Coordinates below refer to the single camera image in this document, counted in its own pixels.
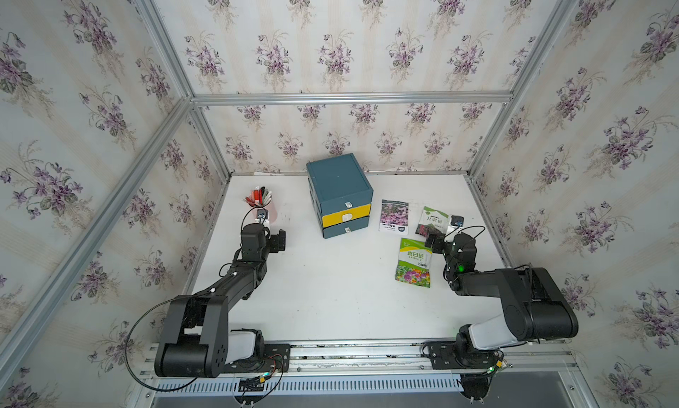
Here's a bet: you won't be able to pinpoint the green white seed bag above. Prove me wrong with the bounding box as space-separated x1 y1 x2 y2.
416 206 450 237

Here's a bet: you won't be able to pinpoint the green colourful flowers seed bag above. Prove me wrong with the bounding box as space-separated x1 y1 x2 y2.
395 238 433 288

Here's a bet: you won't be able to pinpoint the pink flowers seed bag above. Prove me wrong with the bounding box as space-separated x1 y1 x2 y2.
378 199 410 236

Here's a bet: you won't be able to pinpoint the yellow drawer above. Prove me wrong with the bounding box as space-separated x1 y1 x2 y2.
321 204 371 229

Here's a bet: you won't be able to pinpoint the teal drawer cabinet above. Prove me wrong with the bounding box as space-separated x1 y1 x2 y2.
306 153 374 231

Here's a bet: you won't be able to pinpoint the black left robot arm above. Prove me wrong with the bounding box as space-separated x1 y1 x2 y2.
154 223 286 378

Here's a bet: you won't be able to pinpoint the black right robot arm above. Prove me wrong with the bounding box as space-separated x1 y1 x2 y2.
425 232 579 353

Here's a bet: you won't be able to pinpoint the teal top drawer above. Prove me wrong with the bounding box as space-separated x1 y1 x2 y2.
320 193 372 216

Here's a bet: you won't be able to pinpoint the red and black pens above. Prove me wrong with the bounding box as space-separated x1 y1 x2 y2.
245 186 272 208

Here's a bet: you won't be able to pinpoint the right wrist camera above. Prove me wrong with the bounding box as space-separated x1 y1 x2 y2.
445 215 464 237

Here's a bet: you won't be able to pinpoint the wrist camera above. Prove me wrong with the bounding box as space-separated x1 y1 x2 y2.
254 207 271 228
445 215 464 237

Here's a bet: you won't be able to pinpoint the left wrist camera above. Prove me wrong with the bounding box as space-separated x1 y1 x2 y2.
254 207 271 228

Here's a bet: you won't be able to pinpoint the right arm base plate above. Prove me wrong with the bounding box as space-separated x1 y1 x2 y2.
420 341 504 371

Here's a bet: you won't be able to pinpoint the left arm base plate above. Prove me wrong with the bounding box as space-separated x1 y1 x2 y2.
222 344 292 374

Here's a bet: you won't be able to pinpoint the aluminium mounting rail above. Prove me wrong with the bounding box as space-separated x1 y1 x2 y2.
137 335 579 380

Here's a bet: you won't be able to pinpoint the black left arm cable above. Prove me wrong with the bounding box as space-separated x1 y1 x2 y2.
124 297 200 393

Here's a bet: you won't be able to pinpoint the white perforated cable duct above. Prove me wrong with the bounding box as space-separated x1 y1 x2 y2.
157 374 463 398

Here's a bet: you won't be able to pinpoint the aluminium frame profiles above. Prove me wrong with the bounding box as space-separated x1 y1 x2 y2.
1 0 578 385

